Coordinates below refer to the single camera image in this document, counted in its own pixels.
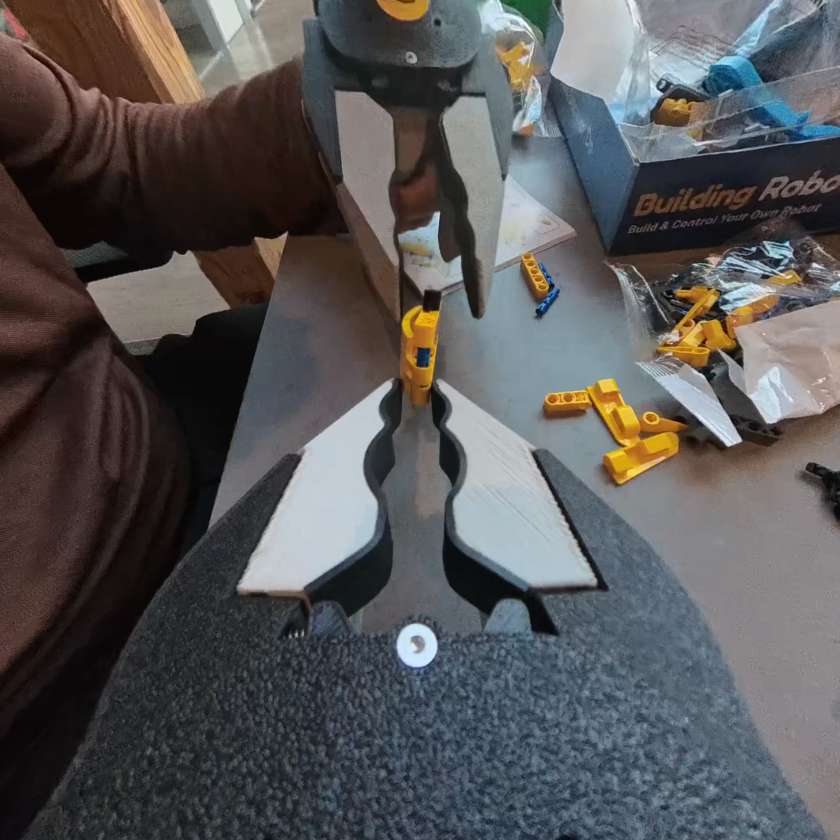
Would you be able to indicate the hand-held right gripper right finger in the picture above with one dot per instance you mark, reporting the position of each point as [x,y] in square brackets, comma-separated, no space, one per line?
[519,519]

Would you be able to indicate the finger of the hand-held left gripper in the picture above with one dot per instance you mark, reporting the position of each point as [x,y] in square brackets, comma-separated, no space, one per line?
[475,184]
[368,171]

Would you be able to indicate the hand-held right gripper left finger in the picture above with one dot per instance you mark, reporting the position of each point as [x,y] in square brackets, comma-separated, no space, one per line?
[315,525]

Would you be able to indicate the yellow curved panel blue pins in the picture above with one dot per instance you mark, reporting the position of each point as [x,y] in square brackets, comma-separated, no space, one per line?
[410,348]

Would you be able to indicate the person's left forearm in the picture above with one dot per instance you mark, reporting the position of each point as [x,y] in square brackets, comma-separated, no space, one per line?
[171,158]

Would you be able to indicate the grey desk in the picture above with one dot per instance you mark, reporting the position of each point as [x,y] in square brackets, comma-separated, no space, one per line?
[683,551]

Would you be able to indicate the person's left hand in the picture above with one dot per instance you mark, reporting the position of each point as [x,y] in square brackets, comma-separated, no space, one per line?
[418,171]

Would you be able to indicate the open white instruction manual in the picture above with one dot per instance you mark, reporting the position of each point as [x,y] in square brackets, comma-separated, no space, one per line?
[525,230]

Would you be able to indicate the plastic bag of wheel parts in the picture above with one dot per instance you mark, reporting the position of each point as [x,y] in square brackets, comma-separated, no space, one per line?
[512,66]

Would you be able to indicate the short yellow beam blue pin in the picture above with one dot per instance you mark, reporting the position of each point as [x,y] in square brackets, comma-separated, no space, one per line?
[536,273]

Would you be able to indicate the short yellow three-hole beam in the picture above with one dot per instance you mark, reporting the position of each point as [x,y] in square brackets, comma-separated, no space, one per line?
[567,403]

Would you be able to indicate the small yellow connector piece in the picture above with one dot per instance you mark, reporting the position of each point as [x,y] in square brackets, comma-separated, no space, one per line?
[663,423]

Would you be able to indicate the blue kit box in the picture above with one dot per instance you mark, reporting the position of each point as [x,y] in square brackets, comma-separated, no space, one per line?
[709,197]

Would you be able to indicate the clear bags inside box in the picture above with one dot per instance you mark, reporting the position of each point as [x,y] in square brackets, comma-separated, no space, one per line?
[709,66]

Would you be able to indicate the wooden table leg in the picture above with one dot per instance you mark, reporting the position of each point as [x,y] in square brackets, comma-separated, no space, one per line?
[131,53]

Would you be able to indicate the blue plastic part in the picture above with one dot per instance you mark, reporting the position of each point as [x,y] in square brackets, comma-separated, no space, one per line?
[761,85]

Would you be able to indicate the loose black connector parts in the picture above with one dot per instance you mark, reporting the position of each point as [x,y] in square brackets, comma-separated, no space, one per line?
[824,483]

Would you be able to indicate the plastic bag of yellow parts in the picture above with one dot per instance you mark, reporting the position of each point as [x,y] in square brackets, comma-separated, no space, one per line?
[775,341]

